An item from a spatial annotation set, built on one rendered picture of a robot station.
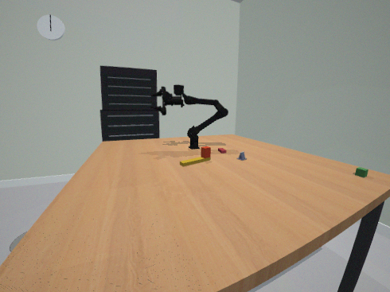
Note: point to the small green block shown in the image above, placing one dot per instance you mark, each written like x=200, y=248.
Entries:
x=361, y=172

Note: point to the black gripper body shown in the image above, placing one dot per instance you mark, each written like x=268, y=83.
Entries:
x=163, y=108

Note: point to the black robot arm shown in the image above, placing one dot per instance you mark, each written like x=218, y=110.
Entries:
x=193, y=131

